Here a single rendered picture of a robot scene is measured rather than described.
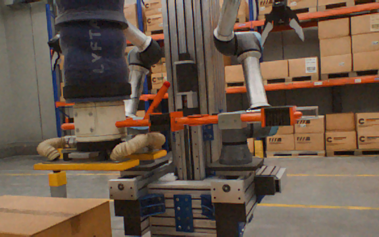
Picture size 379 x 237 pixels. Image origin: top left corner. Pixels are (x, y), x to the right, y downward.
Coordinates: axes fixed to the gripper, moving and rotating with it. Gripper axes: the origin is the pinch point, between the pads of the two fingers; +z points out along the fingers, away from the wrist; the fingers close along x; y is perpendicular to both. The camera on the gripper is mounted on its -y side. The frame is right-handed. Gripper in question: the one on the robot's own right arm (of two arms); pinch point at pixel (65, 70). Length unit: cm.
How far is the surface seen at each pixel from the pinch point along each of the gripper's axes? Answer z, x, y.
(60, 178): 55, 20, 14
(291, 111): 24, -106, -46
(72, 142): 30, -31, -39
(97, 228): 66, -29, -26
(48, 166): 36, -31, -52
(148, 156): 37, -57, -34
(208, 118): 25, -82, -43
